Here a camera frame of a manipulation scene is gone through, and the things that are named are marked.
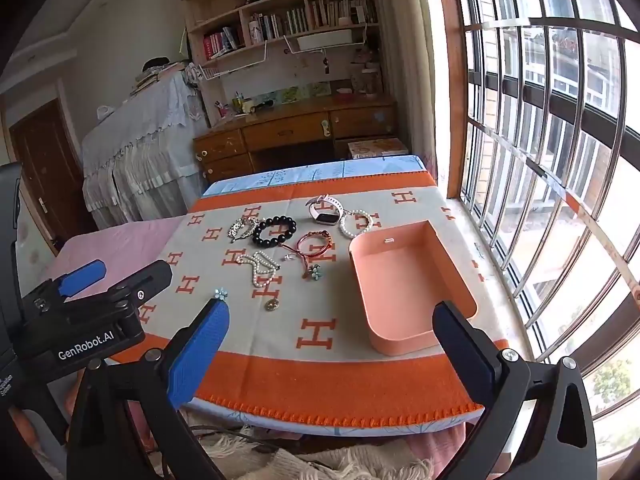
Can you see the pile of books and hat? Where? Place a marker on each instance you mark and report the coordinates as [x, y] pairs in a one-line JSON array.
[[157, 72]]

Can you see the orange and grey printed blanket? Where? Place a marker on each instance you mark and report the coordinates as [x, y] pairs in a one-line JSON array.
[[310, 370]]

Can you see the wooden desk with drawers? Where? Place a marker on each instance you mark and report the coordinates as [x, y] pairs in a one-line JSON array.
[[280, 132]]

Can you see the glass jar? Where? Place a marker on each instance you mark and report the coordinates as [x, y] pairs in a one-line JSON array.
[[365, 82]]

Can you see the white lace furniture cover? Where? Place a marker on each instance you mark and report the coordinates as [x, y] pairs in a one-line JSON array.
[[135, 150]]

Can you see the row of red books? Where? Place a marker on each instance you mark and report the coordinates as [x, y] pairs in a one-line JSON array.
[[220, 44]]

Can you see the white fringed cloth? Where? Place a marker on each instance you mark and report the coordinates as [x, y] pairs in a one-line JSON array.
[[325, 460]]

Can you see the brown wooden door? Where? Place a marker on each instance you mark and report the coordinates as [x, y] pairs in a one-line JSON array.
[[50, 160]]

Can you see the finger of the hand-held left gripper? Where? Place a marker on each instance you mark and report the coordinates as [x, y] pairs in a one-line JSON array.
[[80, 277], [147, 280]]

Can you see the black flashlight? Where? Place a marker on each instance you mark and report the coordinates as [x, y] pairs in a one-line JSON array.
[[263, 105]]

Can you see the frosted glass sliding door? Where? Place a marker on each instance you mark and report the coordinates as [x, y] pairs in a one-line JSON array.
[[32, 245]]

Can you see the wooden bookshelf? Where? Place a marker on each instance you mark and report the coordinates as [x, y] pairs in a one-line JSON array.
[[225, 0]]

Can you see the white bottle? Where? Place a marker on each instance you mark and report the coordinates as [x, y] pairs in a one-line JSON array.
[[254, 31]]

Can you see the small gold pendant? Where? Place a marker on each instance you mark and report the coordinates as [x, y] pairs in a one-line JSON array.
[[271, 305]]

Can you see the silver rhinestone hair clip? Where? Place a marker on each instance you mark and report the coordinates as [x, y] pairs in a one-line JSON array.
[[242, 230]]

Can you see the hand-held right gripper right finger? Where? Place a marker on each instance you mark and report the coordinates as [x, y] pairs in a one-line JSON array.
[[460, 355]]

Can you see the stack of large books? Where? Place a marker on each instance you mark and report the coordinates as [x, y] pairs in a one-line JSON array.
[[377, 148]]

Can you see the light curtain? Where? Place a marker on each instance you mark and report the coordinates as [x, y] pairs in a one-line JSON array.
[[405, 60]]

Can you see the metal window grille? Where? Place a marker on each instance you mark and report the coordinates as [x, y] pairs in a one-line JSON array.
[[550, 135]]

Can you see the pink rectangular box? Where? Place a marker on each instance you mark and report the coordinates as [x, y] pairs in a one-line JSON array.
[[400, 280]]

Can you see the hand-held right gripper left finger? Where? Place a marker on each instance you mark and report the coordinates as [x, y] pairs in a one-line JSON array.
[[200, 350]]

